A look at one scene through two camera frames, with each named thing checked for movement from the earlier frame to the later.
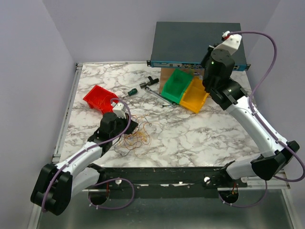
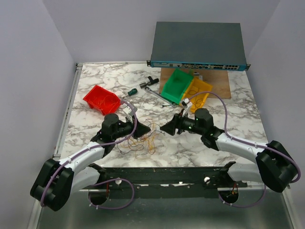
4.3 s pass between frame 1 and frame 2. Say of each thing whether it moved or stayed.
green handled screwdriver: stayed
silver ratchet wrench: stayed
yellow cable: moved
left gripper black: stayed
